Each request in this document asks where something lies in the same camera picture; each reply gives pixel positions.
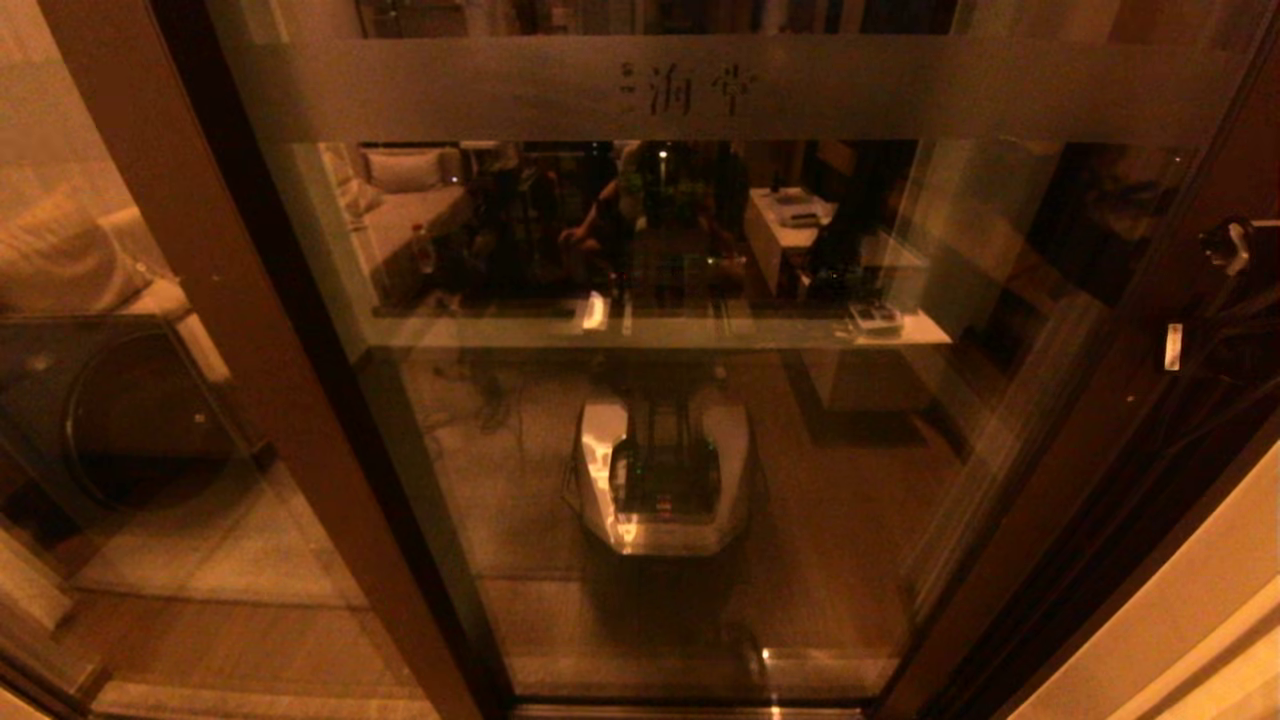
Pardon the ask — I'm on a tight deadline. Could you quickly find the dark brown door jamb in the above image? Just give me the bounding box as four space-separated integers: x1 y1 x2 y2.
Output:
935 380 1280 720

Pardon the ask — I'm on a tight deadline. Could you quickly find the brown framed fixed glass panel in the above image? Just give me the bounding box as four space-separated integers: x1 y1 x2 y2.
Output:
0 0 516 720

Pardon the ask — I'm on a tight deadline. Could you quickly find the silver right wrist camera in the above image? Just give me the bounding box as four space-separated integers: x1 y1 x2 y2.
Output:
1198 215 1280 281

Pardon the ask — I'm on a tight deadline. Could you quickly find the brown framed sliding glass door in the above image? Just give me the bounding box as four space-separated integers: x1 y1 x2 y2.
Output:
205 0 1280 719

